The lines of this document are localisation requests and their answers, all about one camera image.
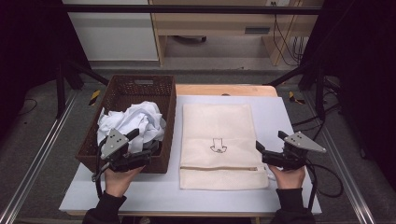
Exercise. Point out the white wall socket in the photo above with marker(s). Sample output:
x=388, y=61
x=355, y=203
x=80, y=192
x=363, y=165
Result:
x=277, y=2

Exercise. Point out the white cabinet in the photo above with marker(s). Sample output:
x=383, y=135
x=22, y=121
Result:
x=115, y=40

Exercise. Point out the black horizontal frame bar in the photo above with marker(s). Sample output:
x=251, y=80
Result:
x=186, y=9

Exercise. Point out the light wooden desk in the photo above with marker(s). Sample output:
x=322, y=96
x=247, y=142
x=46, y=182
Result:
x=218, y=23

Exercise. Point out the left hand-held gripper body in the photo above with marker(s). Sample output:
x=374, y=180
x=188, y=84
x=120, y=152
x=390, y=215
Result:
x=113, y=143

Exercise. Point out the aluminium floor rail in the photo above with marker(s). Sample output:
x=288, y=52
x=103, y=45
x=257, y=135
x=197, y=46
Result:
x=358, y=199
x=46, y=141

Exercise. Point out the yellow black floor tape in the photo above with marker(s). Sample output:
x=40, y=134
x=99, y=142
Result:
x=292, y=97
x=95, y=97

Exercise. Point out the dark curtain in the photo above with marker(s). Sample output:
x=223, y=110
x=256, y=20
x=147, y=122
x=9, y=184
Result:
x=28, y=46
x=364, y=62

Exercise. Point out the person's right hand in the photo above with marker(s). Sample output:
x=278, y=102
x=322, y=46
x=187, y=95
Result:
x=289, y=179

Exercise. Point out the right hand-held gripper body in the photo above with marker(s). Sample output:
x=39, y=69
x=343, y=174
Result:
x=303, y=142

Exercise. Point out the person's left hand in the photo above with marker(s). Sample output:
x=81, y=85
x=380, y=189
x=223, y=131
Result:
x=118, y=183

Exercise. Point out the brown woven basket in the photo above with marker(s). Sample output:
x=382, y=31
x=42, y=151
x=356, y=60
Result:
x=140, y=90

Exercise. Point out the pale grey table board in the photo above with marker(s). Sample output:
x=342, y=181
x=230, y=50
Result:
x=84, y=196

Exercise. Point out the black metal stand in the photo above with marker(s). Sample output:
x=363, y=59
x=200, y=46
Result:
x=60, y=93
x=320, y=93

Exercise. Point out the cream mesh laundry bag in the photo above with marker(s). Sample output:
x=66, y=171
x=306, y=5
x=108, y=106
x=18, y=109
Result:
x=218, y=124

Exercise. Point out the white shirt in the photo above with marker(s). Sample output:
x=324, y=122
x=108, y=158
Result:
x=134, y=119

